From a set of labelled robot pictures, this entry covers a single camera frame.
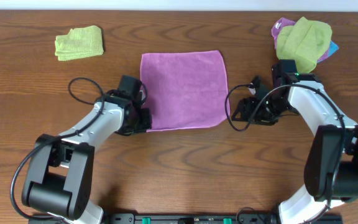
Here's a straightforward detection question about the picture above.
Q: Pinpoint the left black cable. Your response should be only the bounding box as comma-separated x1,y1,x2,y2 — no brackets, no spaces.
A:
9,77,149,222

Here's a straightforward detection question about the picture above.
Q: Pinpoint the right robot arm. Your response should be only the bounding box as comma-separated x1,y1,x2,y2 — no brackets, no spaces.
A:
226,59,358,223

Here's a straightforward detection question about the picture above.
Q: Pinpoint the blue cloth under pile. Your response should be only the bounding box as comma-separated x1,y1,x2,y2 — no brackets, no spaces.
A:
317,41,339,63

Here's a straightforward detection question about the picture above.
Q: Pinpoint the crumpled olive green cloth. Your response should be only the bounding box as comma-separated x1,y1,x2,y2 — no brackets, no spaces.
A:
275,17,333,73

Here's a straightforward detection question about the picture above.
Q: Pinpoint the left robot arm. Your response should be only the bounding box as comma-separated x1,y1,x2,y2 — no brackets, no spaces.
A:
20,75,152,223

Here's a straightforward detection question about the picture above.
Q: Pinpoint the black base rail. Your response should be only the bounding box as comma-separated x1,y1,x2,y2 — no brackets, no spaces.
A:
28,212,343,224

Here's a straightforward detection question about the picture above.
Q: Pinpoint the folded light green cloth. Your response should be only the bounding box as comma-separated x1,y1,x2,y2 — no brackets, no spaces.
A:
55,26,104,61

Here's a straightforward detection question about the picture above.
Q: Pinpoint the purple microfibre cloth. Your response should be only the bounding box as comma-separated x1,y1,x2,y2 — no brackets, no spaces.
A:
140,50,229,132

